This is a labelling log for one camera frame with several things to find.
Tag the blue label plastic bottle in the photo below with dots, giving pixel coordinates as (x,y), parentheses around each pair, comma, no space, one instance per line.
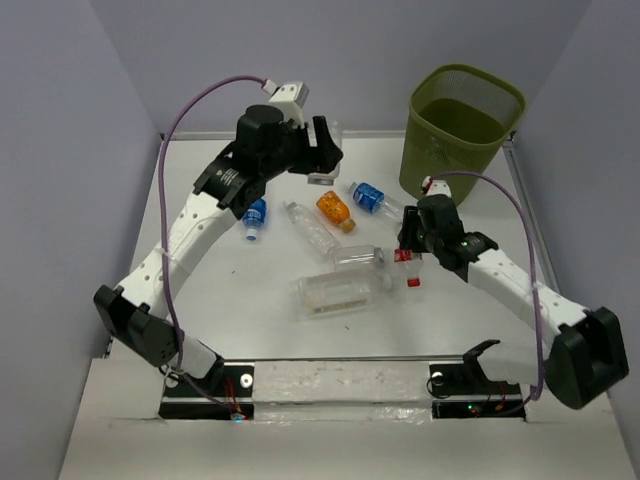
(375,201)

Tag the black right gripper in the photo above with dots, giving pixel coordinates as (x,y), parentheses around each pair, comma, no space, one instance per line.
(407,235)

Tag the red label clear bottle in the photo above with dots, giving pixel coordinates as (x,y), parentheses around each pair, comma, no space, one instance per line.
(409,263)

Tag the orange juice bottle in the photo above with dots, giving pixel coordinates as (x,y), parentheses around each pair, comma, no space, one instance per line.
(336,211)

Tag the green mesh waste bin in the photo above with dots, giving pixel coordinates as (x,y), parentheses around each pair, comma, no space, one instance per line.
(458,118)

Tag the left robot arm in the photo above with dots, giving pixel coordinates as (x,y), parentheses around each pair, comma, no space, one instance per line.
(139,310)

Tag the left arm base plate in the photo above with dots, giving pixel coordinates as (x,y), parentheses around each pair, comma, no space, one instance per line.
(230,400)

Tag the small blue label bottle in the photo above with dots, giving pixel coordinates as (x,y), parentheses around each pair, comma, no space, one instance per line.
(254,219)

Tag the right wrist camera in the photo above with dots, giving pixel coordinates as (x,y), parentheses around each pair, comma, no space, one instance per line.
(431,187)

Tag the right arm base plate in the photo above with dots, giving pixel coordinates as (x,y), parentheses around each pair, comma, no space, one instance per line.
(458,394)

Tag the clear plastic bottle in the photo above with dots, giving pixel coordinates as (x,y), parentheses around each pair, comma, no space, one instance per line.
(327,151)

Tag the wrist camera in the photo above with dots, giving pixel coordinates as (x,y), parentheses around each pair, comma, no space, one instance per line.
(431,187)
(290,99)

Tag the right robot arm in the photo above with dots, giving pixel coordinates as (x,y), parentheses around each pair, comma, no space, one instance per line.
(578,353)

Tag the large clear bottle white cap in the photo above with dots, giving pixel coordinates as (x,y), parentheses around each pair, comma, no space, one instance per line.
(341,291)

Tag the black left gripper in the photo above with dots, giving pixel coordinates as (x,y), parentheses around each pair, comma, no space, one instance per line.
(324,158)

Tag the clear bottle silver cap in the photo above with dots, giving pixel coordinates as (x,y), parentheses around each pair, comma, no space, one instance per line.
(355,257)

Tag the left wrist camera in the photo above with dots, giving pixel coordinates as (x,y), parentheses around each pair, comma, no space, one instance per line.
(290,99)

